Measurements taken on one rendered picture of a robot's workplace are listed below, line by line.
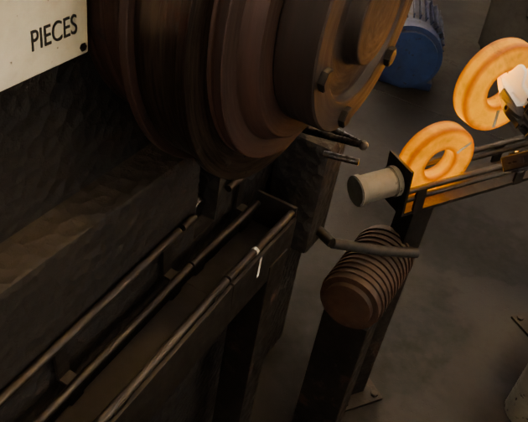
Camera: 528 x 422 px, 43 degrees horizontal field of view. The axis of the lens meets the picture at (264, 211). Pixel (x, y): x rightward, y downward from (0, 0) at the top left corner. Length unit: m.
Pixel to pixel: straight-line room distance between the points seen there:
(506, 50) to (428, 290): 1.12
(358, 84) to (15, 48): 0.40
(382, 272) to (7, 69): 0.87
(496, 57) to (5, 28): 0.76
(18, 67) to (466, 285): 1.74
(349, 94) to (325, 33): 0.17
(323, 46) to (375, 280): 0.71
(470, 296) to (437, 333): 0.21
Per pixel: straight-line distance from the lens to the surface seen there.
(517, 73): 1.14
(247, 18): 0.64
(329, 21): 0.65
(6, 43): 0.64
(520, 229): 2.52
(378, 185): 1.25
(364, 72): 0.84
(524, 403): 1.83
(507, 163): 1.16
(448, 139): 1.29
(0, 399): 0.80
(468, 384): 1.92
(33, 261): 0.75
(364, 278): 1.28
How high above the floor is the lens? 1.38
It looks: 38 degrees down
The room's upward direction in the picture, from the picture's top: 10 degrees clockwise
